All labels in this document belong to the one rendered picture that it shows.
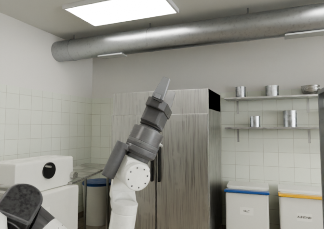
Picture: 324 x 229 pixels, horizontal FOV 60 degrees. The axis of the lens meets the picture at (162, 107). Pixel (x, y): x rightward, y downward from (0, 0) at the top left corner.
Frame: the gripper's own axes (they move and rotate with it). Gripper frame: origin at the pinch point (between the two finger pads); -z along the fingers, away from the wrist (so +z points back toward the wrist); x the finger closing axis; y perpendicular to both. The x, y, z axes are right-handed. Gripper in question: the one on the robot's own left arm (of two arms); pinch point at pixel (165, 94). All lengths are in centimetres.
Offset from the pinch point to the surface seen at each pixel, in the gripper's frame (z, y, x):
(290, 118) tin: -107, -82, -314
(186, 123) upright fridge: -42, 37, -277
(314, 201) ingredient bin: -16, -131, -290
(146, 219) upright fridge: 90, 42, -313
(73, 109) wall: -6, 238, -354
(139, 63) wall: -126, 172, -366
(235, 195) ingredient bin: 15, -50, -308
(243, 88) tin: -127, -11, -321
